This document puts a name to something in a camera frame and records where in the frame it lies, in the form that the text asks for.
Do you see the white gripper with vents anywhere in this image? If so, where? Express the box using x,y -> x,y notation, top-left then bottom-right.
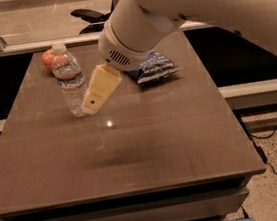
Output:
81,12 -> 155,115

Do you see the clear plastic water bottle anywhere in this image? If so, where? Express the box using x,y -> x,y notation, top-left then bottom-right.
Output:
50,43 -> 87,118

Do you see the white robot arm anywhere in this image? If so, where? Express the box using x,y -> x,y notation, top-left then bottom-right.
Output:
81,0 -> 277,114

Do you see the blue chip bag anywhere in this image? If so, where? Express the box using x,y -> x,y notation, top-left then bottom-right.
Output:
127,51 -> 181,84

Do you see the orange round fruit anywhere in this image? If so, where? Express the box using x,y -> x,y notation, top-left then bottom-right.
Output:
41,49 -> 53,71

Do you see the black office chair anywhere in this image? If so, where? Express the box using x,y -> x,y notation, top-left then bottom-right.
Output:
70,2 -> 115,35

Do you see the glass railing panel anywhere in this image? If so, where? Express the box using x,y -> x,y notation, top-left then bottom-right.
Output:
0,0 -> 112,48

